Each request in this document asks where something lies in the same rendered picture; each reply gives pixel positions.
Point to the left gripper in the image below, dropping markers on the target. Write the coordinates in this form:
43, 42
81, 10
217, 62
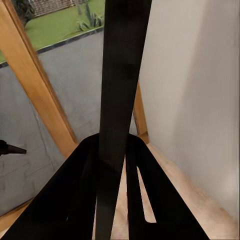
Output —
6, 149

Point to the door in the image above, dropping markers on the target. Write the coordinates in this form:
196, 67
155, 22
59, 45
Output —
50, 92

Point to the poster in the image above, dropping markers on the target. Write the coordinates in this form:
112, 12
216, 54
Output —
125, 29

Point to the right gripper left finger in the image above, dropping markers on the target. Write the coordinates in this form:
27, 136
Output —
65, 208

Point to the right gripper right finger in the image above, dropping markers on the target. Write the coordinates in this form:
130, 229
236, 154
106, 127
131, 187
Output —
174, 220

